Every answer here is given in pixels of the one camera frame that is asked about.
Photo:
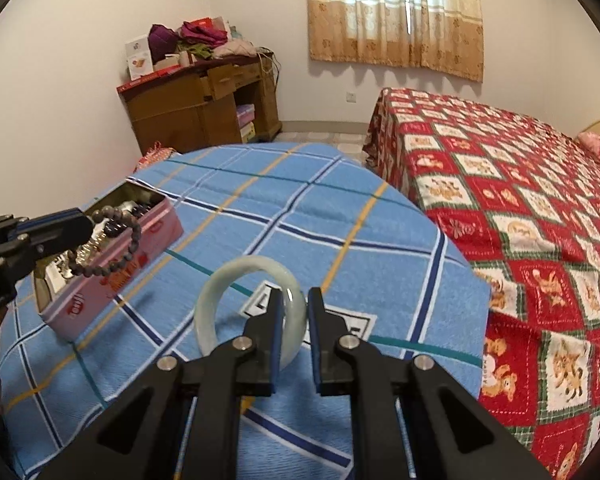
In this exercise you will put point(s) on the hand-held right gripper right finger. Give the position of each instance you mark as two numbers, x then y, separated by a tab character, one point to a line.
316	345

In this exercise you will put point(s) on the red cloth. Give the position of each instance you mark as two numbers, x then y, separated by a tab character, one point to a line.
205	30

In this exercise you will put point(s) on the pale jade bangle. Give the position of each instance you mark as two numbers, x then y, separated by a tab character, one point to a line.
205	310

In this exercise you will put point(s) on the green cloth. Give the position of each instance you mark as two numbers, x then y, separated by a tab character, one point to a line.
195	51

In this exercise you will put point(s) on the brown wooden desk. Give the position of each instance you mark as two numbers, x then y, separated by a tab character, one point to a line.
180	110

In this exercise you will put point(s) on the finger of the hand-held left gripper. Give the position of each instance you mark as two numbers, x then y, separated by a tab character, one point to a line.
60	222
55	246

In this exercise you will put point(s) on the wall socket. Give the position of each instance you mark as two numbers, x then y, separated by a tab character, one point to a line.
352	96

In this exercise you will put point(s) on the pink tin box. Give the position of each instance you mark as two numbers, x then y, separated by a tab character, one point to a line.
105	305

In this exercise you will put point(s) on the stack of pink boxes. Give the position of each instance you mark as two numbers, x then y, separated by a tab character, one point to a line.
246	120

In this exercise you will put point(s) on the blue plaid tablecloth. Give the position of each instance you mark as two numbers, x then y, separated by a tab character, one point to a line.
330	220

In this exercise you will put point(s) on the beige patterned curtain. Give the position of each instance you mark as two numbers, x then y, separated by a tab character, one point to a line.
395	15

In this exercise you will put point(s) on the pink cloth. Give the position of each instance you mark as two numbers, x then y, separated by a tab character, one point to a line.
235	49

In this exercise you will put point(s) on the red flat box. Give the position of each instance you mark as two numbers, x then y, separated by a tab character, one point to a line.
145	80

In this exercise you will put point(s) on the bed with red quilt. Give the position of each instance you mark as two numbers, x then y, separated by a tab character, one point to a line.
505	200

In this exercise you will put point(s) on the white carton box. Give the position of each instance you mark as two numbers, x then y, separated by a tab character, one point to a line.
139	60

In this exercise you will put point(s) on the pink bag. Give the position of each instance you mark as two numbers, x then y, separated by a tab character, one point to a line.
155	156

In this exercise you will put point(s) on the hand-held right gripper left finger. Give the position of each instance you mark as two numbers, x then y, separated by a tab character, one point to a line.
279	345

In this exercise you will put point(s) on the purple cloth bundle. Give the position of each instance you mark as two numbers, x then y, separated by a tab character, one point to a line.
162	40

